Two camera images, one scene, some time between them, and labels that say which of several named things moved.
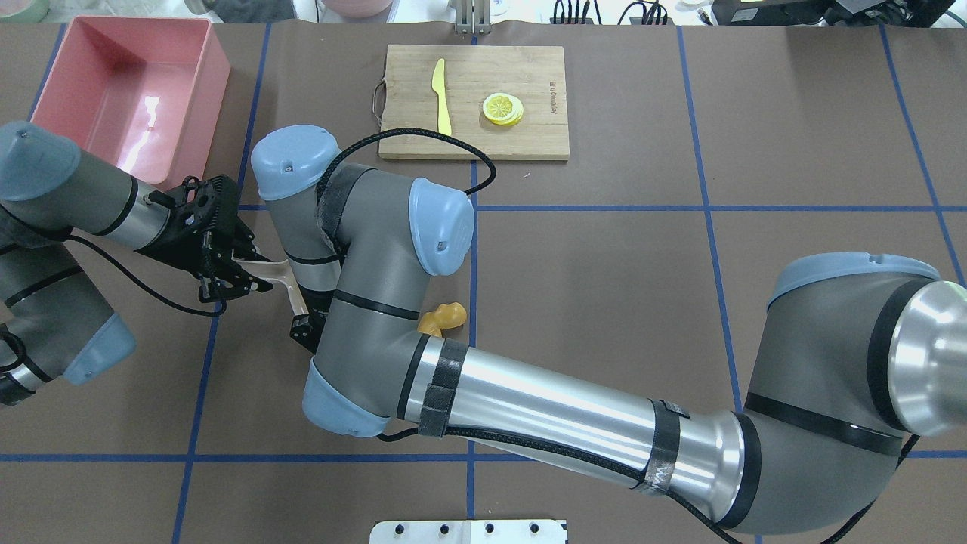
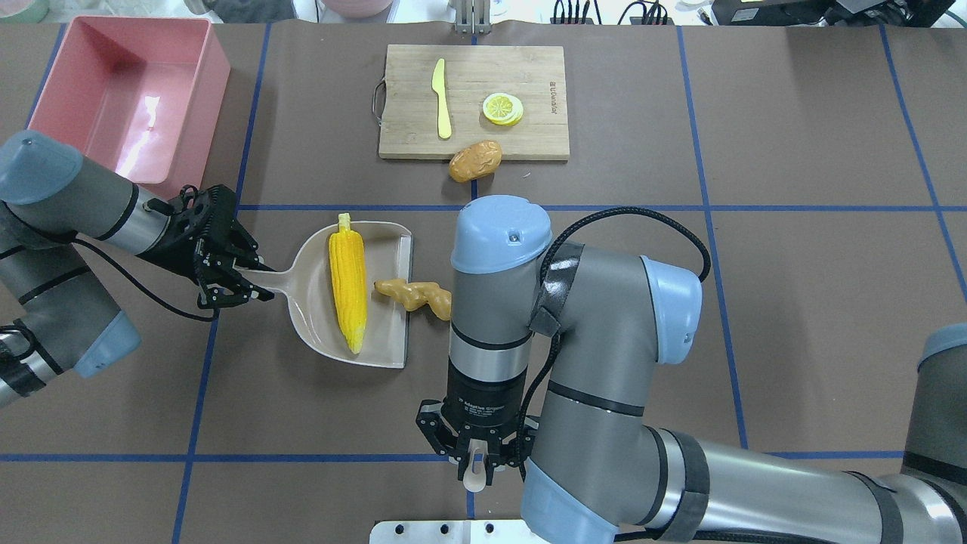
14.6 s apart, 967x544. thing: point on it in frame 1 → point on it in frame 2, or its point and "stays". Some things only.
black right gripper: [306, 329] → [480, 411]
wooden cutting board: [471, 75] stays
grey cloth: [251, 11] stays
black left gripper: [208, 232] stays
